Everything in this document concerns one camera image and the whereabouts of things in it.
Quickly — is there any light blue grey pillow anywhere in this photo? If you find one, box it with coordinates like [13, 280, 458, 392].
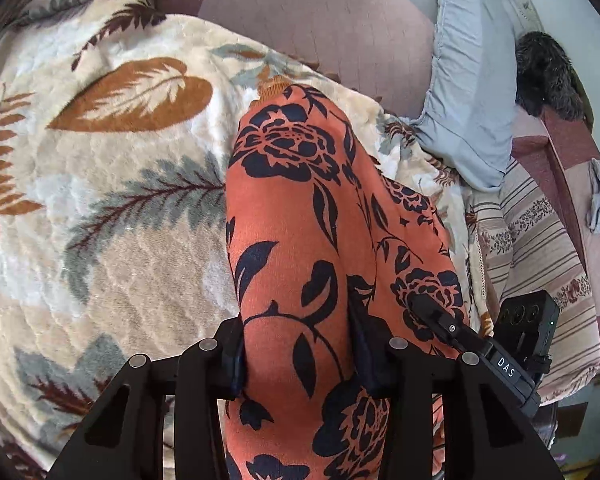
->
[408, 0, 517, 192]

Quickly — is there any mauve quilted bed sheet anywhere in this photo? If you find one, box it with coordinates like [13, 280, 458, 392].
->
[156, 0, 434, 117]

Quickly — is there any striped floral folded quilt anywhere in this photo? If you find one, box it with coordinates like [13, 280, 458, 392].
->
[466, 159, 600, 404]

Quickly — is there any black fuzzy cushion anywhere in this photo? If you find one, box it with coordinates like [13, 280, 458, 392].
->
[516, 32, 584, 122]

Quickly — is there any pink maroon patchwork quilt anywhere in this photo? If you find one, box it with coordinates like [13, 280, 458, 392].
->
[512, 107, 600, 330]

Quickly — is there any cream leaf-pattern fleece blanket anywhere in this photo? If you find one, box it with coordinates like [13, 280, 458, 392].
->
[0, 0, 491, 479]

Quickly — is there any orange floral blouse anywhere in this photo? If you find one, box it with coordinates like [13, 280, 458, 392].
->
[225, 78, 466, 479]

